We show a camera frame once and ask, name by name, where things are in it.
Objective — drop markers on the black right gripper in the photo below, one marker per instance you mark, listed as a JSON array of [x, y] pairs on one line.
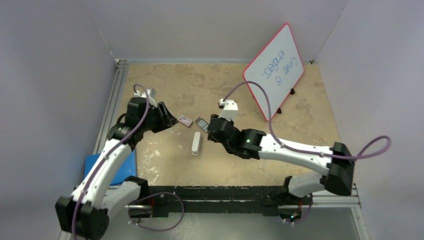
[[231, 121]]

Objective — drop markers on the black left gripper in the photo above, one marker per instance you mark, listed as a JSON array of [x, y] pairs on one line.
[[170, 120]]

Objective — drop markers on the red white staple box sleeve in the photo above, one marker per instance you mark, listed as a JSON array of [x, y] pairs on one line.
[[185, 121]]

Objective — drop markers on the white stapler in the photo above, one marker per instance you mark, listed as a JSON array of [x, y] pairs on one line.
[[196, 142]]

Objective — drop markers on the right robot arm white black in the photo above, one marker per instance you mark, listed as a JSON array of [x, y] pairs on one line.
[[331, 167]]

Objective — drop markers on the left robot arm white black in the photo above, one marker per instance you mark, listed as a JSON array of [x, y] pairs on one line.
[[88, 210]]

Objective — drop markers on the blue plastic board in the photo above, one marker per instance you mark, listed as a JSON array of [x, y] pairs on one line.
[[128, 168]]

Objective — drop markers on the black whiteboard easel stand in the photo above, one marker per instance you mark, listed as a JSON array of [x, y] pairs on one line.
[[292, 92]]

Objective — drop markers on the red framed whiteboard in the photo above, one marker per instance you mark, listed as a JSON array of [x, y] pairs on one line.
[[274, 71]]

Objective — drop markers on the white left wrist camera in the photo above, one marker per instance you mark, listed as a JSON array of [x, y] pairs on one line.
[[148, 94]]

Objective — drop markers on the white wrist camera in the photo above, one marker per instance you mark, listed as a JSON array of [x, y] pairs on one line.
[[229, 109], [148, 94]]

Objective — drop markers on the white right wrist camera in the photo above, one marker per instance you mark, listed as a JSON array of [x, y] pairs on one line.
[[229, 109]]

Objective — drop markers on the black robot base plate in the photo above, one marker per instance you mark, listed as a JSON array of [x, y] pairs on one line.
[[264, 200]]

